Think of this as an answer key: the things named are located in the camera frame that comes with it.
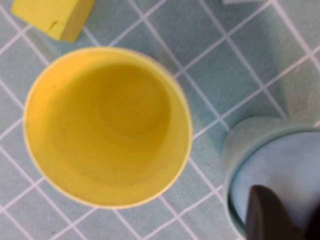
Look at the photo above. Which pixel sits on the yellow foam cube with crack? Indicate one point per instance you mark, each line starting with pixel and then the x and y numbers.
pixel 50 15

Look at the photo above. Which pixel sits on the blue plastic cup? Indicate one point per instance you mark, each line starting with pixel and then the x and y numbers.
pixel 280 162

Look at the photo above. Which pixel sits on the green plastic cup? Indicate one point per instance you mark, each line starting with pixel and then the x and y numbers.
pixel 240 140

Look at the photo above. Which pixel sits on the yellow plastic cup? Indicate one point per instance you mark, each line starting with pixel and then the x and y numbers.
pixel 107 130

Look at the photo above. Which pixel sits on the white foam cube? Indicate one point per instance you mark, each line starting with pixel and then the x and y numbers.
pixel 242 1

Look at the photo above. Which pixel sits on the green grid tablecloth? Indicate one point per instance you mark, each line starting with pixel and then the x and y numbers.
pixel 225 62

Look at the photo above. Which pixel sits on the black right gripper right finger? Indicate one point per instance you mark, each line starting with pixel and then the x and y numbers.
pixel 315 225

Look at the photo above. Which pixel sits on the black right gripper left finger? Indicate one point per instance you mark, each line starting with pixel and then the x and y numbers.
pixel 267 217

